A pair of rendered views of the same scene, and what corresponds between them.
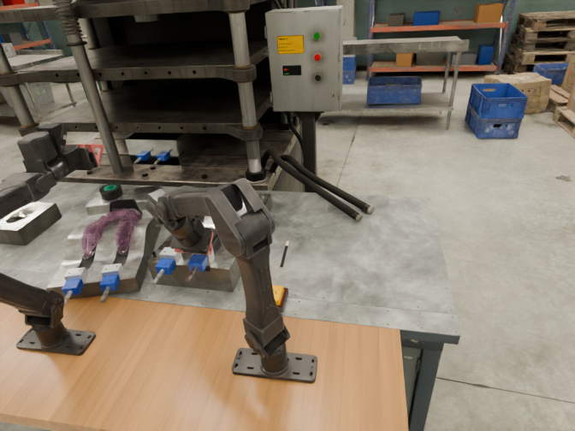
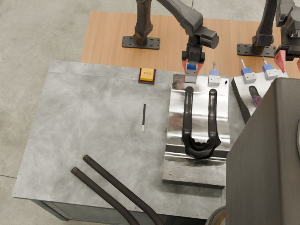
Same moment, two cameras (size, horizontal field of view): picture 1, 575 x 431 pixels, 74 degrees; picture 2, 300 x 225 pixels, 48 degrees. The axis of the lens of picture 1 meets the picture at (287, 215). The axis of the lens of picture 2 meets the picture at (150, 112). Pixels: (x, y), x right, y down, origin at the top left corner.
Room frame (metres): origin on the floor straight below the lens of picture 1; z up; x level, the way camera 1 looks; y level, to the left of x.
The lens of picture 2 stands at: (1.69, -0.04, 2.24)
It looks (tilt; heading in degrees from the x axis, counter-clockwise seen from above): 64 degrees down; 172
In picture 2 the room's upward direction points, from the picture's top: straight up
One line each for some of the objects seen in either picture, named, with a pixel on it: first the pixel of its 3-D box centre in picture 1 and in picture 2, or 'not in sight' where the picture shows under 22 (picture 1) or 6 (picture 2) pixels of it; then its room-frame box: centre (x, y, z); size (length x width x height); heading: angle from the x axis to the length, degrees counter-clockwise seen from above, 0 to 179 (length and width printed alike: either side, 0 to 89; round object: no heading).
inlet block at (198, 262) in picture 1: (197, 264); (191, 67); (0.85, 0.26, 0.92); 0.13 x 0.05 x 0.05; 167
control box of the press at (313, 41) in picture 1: (310, 173); not in sight; (1.75, -0.13, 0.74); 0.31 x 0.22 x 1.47; 76
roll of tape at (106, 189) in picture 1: (111, 191); not in sight; (1.33, 0.67, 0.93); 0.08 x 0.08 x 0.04
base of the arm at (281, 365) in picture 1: (273, 355); (140, 38); (0.59, 0.06, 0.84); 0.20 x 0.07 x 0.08; 78
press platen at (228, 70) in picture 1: (163, 73); not in sight; (2.12, 0.59, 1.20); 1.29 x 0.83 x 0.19; 76
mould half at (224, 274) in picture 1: (217, 224); (197, 126); (1.12, 0.24, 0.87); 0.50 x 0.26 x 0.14; 166
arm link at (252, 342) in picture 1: (267, 335); (142, 30); (0.59, 0.07, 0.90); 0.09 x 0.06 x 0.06; 135
